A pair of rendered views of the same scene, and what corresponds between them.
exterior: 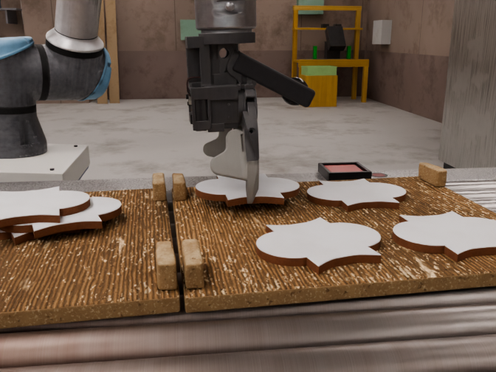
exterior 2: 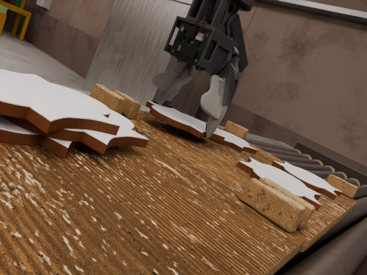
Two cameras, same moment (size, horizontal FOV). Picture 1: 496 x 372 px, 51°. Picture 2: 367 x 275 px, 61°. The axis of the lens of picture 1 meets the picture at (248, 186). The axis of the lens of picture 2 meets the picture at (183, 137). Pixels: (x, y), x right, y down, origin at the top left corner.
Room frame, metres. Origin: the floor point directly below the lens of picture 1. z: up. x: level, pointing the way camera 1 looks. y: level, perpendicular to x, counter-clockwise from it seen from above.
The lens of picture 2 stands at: (0.33, 0.36, 1.03)
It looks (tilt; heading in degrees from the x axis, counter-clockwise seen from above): 11 degrees down; 314
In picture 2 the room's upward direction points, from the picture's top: 24 degrees clockwise
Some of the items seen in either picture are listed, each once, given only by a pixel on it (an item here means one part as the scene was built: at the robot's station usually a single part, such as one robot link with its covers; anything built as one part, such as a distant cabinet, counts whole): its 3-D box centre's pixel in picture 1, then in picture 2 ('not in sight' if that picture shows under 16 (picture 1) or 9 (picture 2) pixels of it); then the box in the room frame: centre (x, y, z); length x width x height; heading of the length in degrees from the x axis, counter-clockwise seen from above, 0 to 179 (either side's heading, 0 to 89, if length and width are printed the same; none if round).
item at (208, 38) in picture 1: (222, 82); (212, 30); (0.67, 0.03, 1.10); 0.09 x 0.08 x 0.12; 100
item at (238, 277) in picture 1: (340, 224); (243, 161); (0.62, -0.12, 0.93); 0.41 x 0.35 x 0.02; 100
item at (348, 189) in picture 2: not in sight; (341, 185); (0.52, -0.33, 0.95); 0.06 x 0.02 x 0.03; 10
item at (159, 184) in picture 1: (159, 186); (107, 99); (0.71, 0.13, 0.95); 0.06 x 0.02 x 0.03; 11
